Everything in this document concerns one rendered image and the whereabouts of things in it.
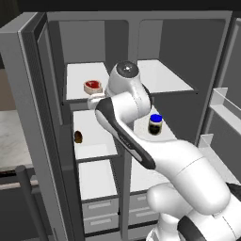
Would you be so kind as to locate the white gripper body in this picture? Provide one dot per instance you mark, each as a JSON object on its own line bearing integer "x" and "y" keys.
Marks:
{"x": 93, "y": 101}

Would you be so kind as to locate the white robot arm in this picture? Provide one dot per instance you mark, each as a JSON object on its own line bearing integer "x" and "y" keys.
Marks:
{"x": 188, "y": 166}

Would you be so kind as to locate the red frozen steak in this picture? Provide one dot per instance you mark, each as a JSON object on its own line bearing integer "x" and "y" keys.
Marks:
{"x": 93, "y": 85}

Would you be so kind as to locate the white freezer shelf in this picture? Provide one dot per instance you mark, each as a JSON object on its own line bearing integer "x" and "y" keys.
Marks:
{"x": 97, "y": 179}
{"x": 94, "y": 138}
{"x": 78, "y": 75}

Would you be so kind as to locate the grey freezer door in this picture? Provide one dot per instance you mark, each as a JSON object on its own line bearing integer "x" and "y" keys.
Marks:
{"x": 28, "y": 94}

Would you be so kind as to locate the grey freezer drawer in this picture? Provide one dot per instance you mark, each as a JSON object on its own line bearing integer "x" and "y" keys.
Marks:
{"x": 101, "y": 222}
{"x": 100, "y": 206}

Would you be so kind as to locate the grey fridge freezer cabinet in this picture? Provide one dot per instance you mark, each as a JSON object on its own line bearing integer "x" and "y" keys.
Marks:
{"x": 185, "y": 47}

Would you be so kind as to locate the grey fridge drawer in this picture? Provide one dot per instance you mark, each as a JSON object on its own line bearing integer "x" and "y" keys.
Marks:
{"x": 138, "y": 200}
{"x": 141, "y": 216}
{"x": 139, "y": 232}

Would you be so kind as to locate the grey fridge door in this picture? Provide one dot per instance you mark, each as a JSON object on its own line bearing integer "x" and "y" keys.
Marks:
{"x": 233, "y": 72}

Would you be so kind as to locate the brown oval food item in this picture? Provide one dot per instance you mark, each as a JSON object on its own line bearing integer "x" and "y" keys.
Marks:
{"x": 78, "y": 137}

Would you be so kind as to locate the dark jar with blue lid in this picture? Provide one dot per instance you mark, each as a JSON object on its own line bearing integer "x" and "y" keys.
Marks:
{"x": 155, "y": 125}

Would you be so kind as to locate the clear door bin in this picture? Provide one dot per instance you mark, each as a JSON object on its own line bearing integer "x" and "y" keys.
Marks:
{"x": 216, "y": 157}
{"x": 226, "y": 106}

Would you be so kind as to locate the dark kitchen cupboard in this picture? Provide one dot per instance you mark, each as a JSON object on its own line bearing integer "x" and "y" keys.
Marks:
{"x": 12, "y": 210}

